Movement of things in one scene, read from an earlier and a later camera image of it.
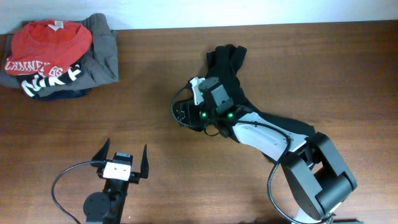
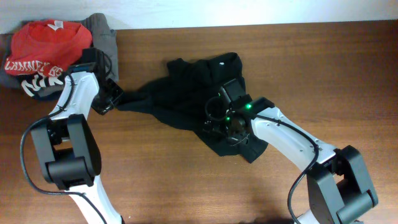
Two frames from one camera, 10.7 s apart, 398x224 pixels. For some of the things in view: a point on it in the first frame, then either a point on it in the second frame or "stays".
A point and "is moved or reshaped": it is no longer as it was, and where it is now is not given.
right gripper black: [189, 104] -> [240, 136]
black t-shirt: [224, 62] is moved or reshaped
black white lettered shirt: [32, 83] stays
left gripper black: [100, 156] -> [102, 108]
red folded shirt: [52, 46] stays
